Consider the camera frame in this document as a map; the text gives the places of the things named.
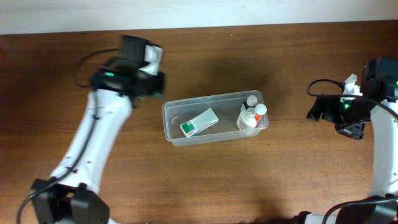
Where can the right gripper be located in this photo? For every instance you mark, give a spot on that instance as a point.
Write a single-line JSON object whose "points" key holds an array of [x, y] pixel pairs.
{"points": [[323, 109]]}

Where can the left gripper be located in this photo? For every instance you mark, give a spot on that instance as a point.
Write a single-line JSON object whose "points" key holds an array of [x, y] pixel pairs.
{"points": [[152, 86]]}

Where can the orange bottle white cap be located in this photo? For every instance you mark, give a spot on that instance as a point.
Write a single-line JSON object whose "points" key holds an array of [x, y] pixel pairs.
{"points": [[260, 110]]}

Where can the black bottle white cap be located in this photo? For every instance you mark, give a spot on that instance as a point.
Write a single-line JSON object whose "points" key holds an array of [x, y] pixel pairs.
{"points": [[250, 102]]}

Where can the white bottle clear cap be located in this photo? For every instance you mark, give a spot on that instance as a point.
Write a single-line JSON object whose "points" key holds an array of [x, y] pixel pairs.
{"points": [[246, 119]]}

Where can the white green medicine box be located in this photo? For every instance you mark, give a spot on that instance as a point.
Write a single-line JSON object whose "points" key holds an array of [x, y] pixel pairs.
{"points": [[199, 123]]}

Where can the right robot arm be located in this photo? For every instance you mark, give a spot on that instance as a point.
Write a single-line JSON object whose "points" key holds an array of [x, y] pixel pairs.
{"points": [[373, 100]]}

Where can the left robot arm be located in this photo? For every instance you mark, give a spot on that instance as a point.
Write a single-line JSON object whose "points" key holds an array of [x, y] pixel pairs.
{"points": [[71, 195]]}

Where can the clear plastic container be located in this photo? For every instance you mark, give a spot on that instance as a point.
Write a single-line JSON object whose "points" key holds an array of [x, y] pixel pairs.
{"points": [[227, 107]]}

